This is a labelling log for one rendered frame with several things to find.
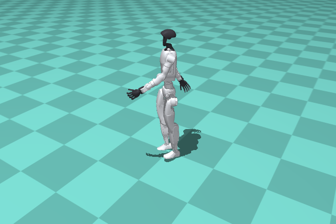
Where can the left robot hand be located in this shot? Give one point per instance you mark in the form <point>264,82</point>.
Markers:
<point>135,93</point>

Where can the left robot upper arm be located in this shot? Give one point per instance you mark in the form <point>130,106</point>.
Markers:
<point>169,60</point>

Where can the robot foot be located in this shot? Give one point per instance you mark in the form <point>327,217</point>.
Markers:
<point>164,147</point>
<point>171,155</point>

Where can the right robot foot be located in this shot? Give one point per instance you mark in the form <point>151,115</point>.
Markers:
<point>164,147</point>

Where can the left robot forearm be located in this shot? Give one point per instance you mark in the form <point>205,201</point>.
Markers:
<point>156,81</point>

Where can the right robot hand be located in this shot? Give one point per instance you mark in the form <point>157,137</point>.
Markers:
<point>183,83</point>

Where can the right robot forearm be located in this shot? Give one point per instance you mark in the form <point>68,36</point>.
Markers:
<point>178,76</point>

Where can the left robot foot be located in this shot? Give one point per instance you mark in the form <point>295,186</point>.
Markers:
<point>171,155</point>

